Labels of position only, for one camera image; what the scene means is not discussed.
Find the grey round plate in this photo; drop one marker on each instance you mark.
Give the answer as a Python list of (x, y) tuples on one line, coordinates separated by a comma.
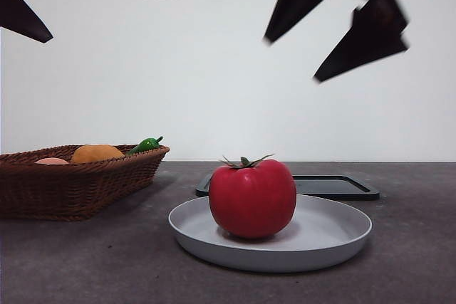
[(320, 236)]

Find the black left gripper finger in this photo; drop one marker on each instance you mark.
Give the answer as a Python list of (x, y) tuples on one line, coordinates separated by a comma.
[(18, 12)]

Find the pale pink round vegetable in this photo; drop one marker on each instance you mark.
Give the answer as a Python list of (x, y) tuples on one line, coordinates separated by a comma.
[(51, 161)]

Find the orange round fruit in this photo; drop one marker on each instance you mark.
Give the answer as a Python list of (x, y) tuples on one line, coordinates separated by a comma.
[(96, 153)]

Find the brown wicker basket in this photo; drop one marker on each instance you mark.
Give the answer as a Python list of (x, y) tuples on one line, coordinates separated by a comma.
[(71, 190)]

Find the green pepper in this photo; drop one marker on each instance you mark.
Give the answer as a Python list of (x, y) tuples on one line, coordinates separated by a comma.
[(144, 145)]

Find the black flat tray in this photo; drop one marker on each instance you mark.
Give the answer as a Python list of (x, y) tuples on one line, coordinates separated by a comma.
[(327, 188)]

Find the red tomato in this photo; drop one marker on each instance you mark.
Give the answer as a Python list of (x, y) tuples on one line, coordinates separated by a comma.
[(253, 200)]

